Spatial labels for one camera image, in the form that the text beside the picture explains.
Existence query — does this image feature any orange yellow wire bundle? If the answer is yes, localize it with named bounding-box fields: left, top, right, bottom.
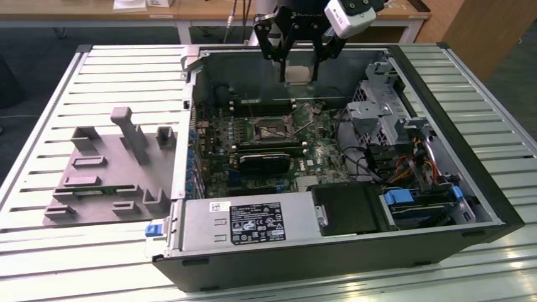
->
left=389, top=155, right=443, bottom=187

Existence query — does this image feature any thin metal locking lever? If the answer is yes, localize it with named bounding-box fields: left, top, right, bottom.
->
left=292, top=119, right=316, bottom=135

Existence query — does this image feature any blue case latch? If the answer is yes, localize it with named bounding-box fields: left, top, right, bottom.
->
left=144, top=221, right=164, bottom=239

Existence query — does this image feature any black open PC case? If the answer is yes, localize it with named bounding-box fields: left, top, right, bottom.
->
left=144, top=43, right=527, bottom=292

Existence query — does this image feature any black optical drive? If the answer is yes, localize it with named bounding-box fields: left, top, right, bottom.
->
left=309, top=183, right=392, bottom=237

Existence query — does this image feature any wooden desk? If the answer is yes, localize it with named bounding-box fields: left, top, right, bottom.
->
left=0, top=0, right=433, bottom=28

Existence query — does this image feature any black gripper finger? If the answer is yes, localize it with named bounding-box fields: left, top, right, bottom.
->
left=253, top=6, right=297, bottom=84
left=309, top=33, right=348, bottom=81

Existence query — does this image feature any grey parts rack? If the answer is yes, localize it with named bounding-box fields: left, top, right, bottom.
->
left=43, top=106, right=180, bottom=228

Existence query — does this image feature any hard disk in blue carrier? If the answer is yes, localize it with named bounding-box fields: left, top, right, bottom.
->
left=384, top=187, right=459, bottom=230

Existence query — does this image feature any black RAM stick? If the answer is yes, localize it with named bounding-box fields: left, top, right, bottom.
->
left=236, top=145, right=307, bottom=159
left=237, top=141, right=304, bottom=151

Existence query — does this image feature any silver power supply with label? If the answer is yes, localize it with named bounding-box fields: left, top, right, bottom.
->
left=179, top=191, right=325, bottom=253

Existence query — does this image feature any black graphics card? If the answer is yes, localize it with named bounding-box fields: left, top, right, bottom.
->
left=239, top=152, right=292, bottom=177

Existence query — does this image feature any silver chipset heatsink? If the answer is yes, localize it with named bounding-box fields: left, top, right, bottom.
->
left=295, top=175, right=323, bottom=190

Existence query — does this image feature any green motherboard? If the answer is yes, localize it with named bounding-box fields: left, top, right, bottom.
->
left=191, top=103, right=352, bottom=201

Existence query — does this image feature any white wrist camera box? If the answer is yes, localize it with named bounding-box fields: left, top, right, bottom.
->
left=323, top=0, right=385, bottom=40

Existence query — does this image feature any silver square CPU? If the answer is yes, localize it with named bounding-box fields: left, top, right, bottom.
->
left=287, top=65, right=315, bottom=86

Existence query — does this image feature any wooden cabinet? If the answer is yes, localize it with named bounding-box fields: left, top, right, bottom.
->
left=443, top=0, right=537, bottom=81

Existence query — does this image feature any CPU socket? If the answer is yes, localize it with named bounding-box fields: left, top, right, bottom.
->
left=248, top=116, right=292, bottom=141

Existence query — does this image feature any green RAM stick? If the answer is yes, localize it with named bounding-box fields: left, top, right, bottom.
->
left=75, top=186, right=124, bottom=193

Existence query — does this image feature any silver drive cage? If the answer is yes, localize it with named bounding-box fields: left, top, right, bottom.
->
left=345, top=62, right=423, bottom=146

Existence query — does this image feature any black wire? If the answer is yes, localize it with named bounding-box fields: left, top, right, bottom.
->
left=339, top=145, right=385, bottom=184

